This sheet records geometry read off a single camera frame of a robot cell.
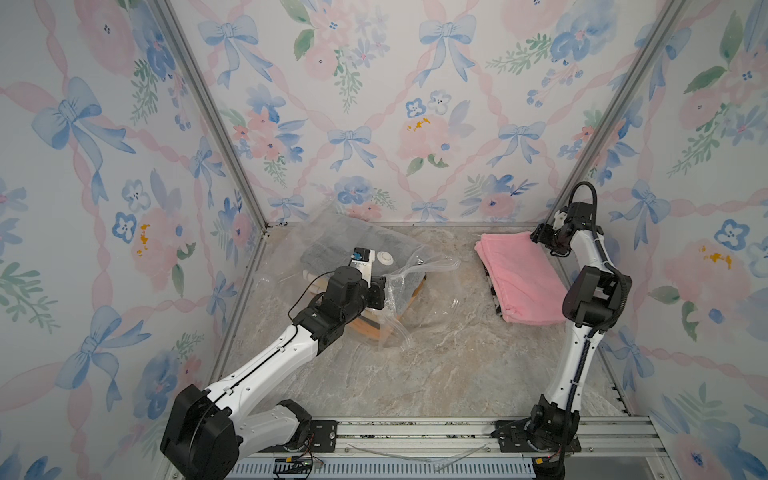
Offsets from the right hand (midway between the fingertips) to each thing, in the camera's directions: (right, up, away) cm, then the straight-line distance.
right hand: (545, 236), depth 105 cm
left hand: (-55, -13, -28) cm, 63 cm away
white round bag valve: (-56, -8, -18) cm, 59 cm away
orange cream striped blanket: (-56, -24, -27) cm, 67 cm away
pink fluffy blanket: (-11, -17, -12) cm, 23 cm away
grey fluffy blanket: (-73, -3, -13) cm, 74 cm away
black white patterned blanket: (-21, -18, -8) cm, 29 cm away
